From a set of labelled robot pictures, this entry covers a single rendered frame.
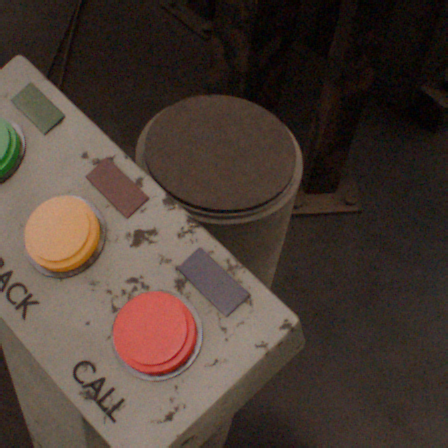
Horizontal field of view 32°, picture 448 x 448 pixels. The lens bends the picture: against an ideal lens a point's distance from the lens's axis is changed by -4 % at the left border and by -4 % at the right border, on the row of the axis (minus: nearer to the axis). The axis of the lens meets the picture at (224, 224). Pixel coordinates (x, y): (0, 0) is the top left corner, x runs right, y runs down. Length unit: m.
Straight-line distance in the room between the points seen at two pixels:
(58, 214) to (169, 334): 0.09
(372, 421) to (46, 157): 0.71
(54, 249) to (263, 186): 0.19
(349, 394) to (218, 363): 0.70
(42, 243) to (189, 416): 0.12
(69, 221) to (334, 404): 0.70
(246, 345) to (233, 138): 0.23
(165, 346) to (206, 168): 0.21
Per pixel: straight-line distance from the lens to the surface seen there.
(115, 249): 0.42
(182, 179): 0.55
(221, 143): 0.58
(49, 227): 0.42
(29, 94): 0.48
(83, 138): 0.45
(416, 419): 1.09
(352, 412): 1.06
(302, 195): 1.22
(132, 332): 0.39
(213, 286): 0.40
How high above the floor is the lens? 0.95
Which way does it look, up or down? 54 degrees down
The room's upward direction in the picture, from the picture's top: 10 degrees clockwise
